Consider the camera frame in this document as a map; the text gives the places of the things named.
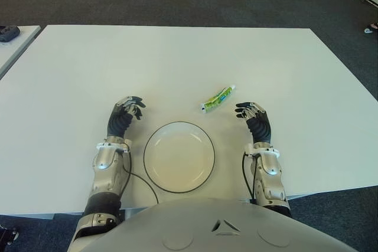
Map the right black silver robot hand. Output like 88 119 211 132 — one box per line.
234 101 272 144

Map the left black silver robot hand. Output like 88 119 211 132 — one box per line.
106 95 147 140

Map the green toothpaste tube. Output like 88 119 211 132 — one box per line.
200 84 237 113

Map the white plate with black rim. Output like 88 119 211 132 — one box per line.
142 120 216 195

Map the grey robot torso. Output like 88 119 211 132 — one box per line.
66 197 360 252

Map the white side table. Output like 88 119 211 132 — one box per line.
0 25 41 78

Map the black game controller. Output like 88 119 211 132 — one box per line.
0 26 21 42

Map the black wheeled base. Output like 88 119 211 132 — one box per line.
0 225 20 247

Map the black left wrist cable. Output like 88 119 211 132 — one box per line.
120 142 159 205

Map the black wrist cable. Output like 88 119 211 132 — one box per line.
120 142 159 205
242 151 256 204

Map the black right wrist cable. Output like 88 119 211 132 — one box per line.
242 151 256 204

